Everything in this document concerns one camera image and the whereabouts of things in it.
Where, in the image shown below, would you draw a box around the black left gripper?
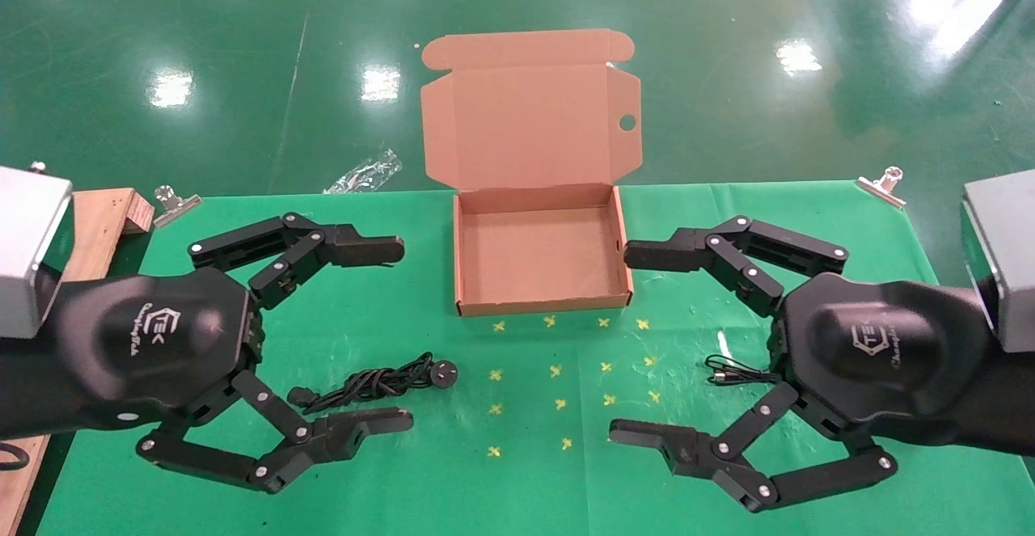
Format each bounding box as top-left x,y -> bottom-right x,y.
49,213 -> 415,495

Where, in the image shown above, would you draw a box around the green table cloth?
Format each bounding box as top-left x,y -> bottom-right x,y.
36,182 -> 1035,536

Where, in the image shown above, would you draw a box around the brown wooden board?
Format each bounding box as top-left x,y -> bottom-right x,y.
0,188 -> 154,536

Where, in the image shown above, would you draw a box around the silver binder clip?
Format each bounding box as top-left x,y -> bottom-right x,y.
857,166 -> 906,209
154,185 -> 201,227

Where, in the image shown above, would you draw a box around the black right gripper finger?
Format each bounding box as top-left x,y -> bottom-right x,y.
624,215 -> 850,319

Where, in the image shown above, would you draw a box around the black data cable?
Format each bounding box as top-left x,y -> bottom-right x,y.
288,352 -> 459,416

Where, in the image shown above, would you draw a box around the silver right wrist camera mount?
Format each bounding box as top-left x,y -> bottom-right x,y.
961,169 -> 1035,355

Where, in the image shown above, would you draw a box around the open brown cardboard box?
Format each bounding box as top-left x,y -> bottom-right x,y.
420,29 -> 644,317

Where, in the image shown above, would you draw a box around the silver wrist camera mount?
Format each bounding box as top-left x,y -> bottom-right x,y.
961,169 -> 1035,355
0,166 -> 75,340

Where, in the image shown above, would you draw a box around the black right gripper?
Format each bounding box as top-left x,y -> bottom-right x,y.
608,273 -> 999,514

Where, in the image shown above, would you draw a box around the clear plastic wrapper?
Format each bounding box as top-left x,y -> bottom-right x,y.
323,148 -> 403,195

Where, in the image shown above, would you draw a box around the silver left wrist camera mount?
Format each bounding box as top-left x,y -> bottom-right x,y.
0,166 -> 75,340

